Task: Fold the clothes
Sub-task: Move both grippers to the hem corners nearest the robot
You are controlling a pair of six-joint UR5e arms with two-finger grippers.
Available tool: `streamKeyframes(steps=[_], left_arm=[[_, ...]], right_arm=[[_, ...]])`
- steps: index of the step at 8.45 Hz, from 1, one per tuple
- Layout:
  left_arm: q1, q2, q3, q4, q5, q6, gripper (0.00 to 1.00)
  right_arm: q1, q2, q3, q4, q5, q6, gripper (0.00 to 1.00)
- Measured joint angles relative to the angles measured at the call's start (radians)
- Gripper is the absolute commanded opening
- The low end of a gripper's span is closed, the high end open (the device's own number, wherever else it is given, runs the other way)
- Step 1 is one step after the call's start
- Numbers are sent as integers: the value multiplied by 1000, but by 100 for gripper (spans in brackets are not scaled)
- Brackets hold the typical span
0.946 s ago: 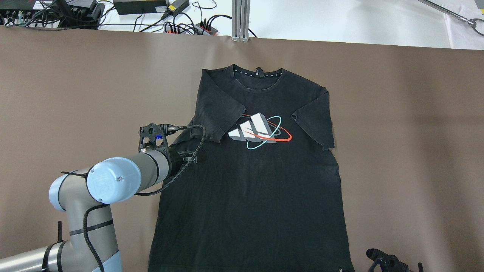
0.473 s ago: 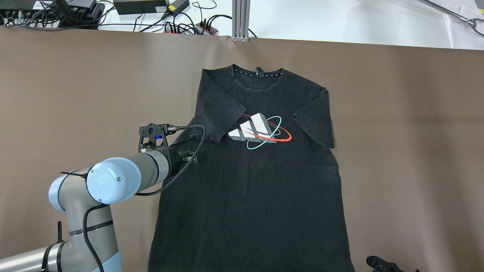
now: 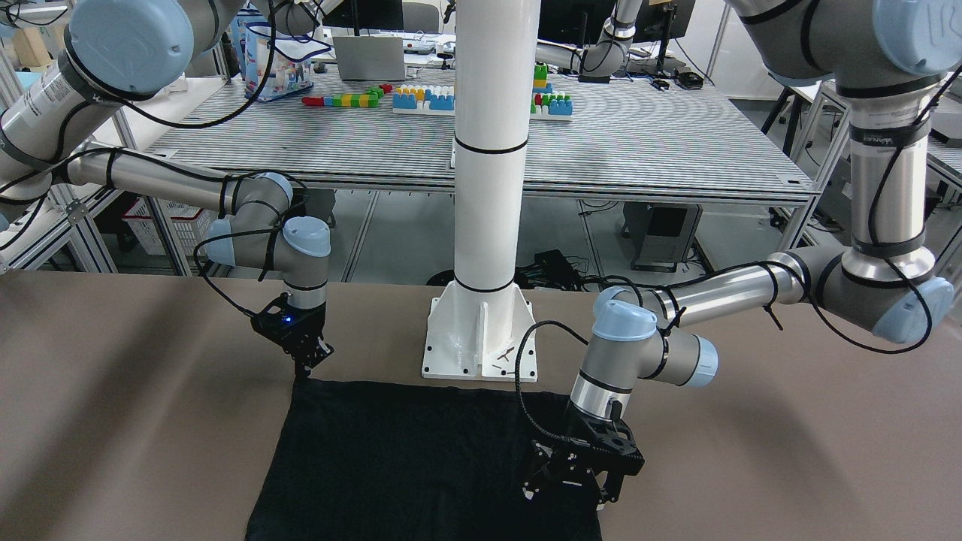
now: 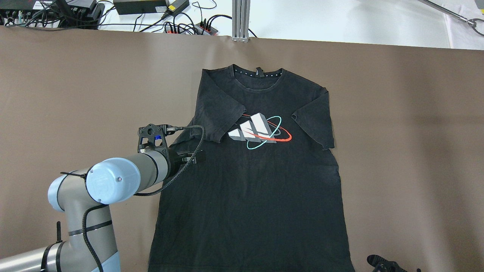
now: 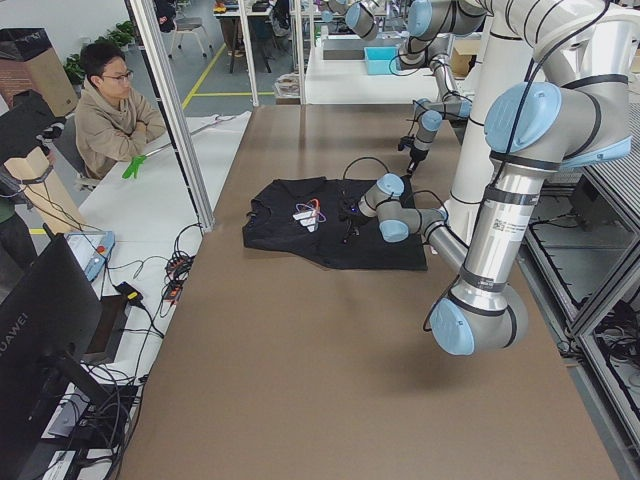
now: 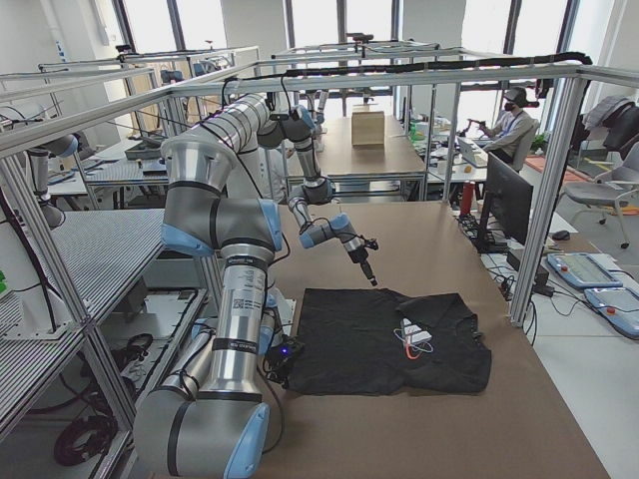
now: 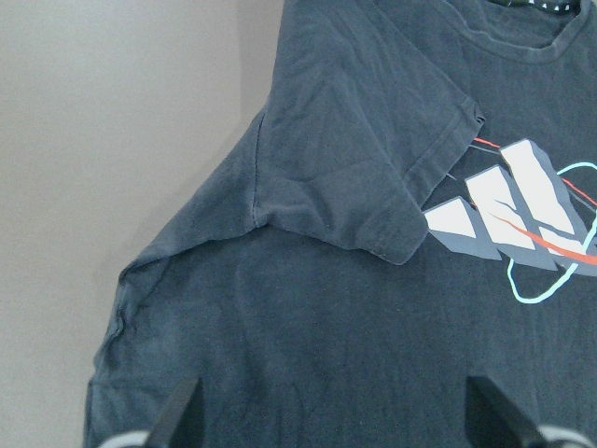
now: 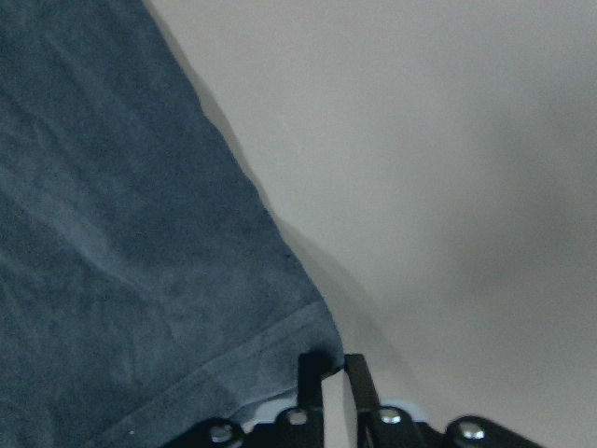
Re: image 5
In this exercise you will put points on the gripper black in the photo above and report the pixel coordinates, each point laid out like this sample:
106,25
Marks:
416,155
348,216

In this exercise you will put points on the black graphic t-shirt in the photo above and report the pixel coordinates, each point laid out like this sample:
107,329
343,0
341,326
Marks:
301,217

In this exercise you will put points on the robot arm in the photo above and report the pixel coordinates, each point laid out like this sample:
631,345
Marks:
435,100
544,85

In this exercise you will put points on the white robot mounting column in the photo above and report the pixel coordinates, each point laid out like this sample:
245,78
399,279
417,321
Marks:
506,57

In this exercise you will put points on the red black power strip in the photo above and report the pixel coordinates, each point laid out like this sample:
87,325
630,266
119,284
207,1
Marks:
177,271

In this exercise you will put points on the green reacher grabber tool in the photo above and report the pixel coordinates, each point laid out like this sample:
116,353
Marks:
137,161

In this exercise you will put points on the black power adapter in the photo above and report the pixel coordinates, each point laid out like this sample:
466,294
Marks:
133,295

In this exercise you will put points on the seated person beige hoodie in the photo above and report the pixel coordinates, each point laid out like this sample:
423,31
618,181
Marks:
113,121

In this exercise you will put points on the blue teach pendant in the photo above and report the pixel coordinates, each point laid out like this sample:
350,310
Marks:
91,250

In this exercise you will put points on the black computer monitor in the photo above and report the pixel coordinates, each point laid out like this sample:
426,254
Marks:
47,324

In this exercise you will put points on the cardboard box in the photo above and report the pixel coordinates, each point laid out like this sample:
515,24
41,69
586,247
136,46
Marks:
29,62

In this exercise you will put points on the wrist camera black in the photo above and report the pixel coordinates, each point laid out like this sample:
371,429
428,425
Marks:
405,142

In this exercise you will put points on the aluminium frame post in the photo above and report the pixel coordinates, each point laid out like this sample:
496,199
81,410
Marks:
148,37

